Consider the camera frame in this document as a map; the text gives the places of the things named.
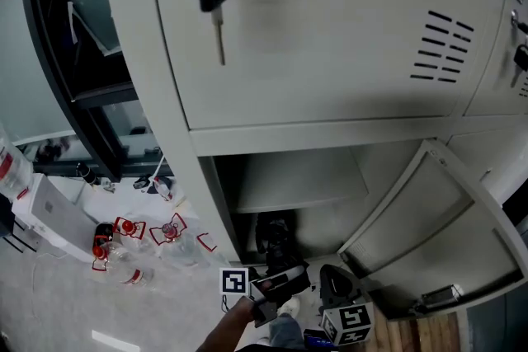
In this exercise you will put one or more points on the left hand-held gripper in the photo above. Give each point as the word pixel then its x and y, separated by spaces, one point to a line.
pixel 234 281

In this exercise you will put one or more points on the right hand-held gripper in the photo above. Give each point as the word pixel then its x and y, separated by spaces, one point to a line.
pixel 350 321

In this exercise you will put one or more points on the black umbrella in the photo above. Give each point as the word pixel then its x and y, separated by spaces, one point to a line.
pixel 277 243

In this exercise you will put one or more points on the grey metal locker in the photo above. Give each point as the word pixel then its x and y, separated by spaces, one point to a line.
pixel 330 53

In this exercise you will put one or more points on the person's left forearm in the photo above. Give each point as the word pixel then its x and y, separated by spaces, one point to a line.
pixel 227 325

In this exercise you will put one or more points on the person's white shoe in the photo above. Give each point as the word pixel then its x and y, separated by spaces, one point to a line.
pixel 288 306

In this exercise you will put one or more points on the blue object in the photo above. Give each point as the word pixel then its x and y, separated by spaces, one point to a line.
pixel 318 339

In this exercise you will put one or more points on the person's jeans leg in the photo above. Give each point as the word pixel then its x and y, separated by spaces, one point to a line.
pixel 286 331

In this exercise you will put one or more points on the red cap water jug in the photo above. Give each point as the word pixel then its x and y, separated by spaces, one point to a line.
pixel 130 233
pixel 121 266
pixel 177 243

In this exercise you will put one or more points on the red and white bag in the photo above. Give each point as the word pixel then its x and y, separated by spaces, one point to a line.
pixel 161 185

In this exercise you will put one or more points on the black bottle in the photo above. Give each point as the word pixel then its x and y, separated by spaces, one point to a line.
pixel 86 172

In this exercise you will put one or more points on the white water dispenser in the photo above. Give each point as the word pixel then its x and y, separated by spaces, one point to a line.
pixel 49 214

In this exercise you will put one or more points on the clear dispenser water jug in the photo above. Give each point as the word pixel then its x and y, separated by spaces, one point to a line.
pixel 11 165

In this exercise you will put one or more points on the black framed glass partition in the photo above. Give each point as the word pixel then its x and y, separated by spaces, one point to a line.
pixel 78 53

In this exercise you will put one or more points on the small black fob key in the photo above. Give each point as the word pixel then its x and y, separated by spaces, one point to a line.
pixel 520 59

